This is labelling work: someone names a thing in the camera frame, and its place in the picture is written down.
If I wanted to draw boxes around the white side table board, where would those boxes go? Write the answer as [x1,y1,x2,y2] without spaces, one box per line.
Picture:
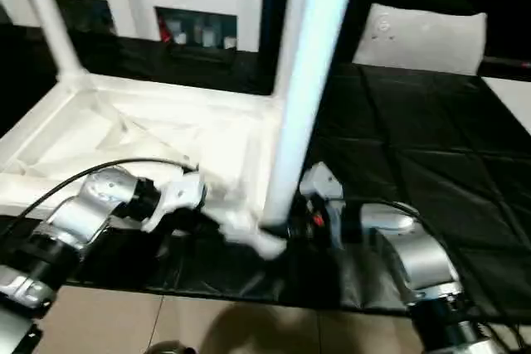
[483,75,531,123]

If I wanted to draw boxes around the white plastic chair shell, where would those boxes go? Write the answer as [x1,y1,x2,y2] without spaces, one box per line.
[351,2,489,76]

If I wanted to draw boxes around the black flat monitor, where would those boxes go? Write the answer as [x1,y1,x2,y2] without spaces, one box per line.
[483,56,531,69]

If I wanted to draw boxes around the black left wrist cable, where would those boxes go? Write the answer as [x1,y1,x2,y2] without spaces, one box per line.
[0,157,201,243]

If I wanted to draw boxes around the white plastic table leg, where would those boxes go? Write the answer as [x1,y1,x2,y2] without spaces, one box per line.
[271,0,312,100]
[18,0,90,81]
[263,0,362,230]

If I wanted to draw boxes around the white plastic table top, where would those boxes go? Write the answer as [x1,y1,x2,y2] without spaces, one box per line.
[0,71,287,262]

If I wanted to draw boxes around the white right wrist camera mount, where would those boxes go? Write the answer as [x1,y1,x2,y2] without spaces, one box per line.
[299,162,346,247]

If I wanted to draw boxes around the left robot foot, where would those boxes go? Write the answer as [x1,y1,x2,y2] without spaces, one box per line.
[147,339,196,354]

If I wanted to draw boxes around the tangled floor cables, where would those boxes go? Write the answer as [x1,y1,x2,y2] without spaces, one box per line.
[489,320,531,354]

